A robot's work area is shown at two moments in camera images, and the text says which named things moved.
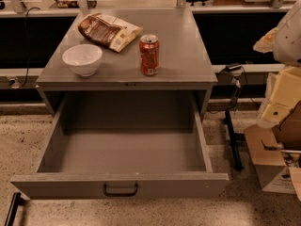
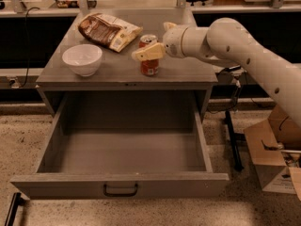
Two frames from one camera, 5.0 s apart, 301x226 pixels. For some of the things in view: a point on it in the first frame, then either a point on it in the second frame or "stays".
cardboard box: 277,153 stays
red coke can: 150,55 stays
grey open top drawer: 118,144 stays
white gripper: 289,38 to 174,41
